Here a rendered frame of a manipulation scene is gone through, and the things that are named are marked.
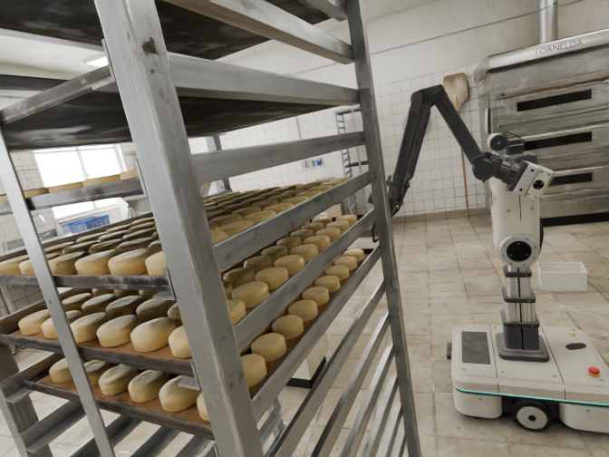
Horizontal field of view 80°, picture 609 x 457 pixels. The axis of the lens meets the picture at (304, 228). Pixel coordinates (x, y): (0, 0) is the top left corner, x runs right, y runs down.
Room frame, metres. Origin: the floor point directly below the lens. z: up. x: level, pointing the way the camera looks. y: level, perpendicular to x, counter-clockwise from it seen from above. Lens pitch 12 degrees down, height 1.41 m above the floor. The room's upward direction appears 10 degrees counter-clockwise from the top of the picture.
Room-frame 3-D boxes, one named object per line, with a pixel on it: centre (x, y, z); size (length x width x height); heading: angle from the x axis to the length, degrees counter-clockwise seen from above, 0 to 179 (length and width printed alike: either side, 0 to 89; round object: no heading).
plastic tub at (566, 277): (2.62, -1.93, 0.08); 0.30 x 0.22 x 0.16; 60
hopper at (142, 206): (2.42, 0.82, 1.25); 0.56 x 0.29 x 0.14; 154
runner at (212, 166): (0.58, -0.02, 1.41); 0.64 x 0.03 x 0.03; 152
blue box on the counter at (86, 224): (4.72, 2.74, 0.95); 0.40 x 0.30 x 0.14; 163
